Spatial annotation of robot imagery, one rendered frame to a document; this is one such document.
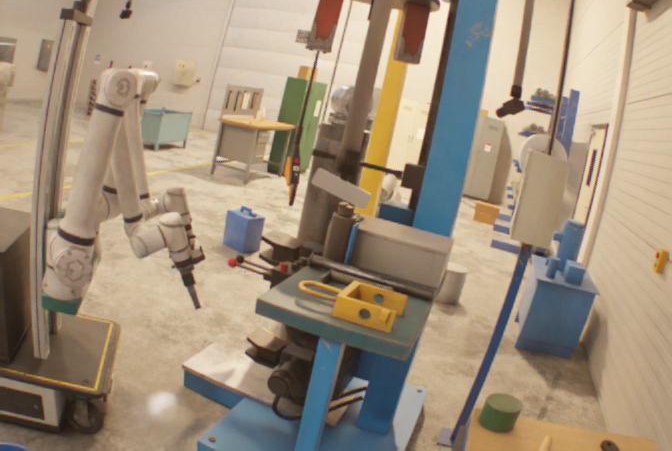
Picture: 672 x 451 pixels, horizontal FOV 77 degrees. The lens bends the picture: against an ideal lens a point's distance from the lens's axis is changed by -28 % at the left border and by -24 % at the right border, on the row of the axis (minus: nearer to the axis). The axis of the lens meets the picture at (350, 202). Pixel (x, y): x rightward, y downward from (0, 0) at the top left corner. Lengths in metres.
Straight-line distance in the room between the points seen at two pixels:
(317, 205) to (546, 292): 2.42
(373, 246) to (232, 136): 6.72
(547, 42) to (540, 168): 10.89
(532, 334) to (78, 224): 3.55
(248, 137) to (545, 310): 5.49
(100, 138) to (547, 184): 1.79
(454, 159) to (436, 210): 0.21
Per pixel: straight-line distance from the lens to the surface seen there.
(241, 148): 8.37
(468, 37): 2.21
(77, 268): 1.77
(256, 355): 2.41
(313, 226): 2.34
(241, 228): 5.17
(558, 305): 4.32
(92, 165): 1.71
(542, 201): 2.37
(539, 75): 13.01
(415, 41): 2.37
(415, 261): 1.82
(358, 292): 1.53
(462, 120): 2.18
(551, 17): 13.32
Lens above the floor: 1.60
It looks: 11 degrees down
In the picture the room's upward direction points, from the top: 13 degrees clockwise
